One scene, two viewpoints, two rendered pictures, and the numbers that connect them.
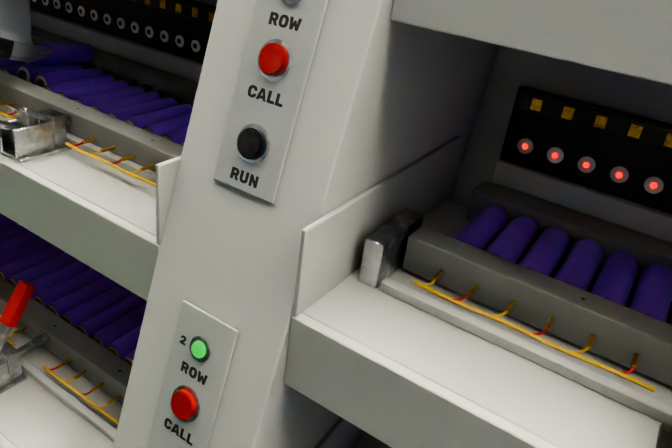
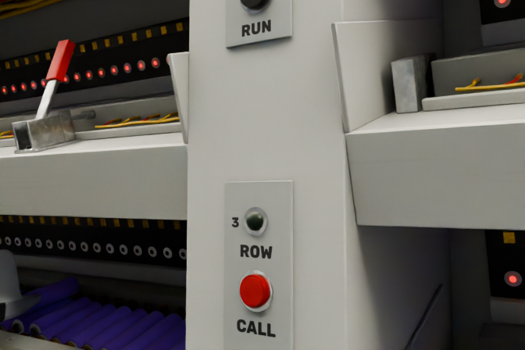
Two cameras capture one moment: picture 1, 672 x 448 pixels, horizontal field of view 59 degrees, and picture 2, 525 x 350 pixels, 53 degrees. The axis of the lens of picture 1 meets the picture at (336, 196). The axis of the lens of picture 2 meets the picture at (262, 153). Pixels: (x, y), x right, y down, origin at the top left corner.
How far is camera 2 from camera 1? 0.06 m
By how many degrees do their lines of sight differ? 17
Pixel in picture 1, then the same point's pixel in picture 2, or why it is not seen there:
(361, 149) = not seen: outside the picture
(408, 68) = (383, 255)
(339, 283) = not seen: outside the picture
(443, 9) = (407, 206)
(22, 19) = (10, 279)
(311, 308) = not seen: outside the picture
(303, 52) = (282, 278)
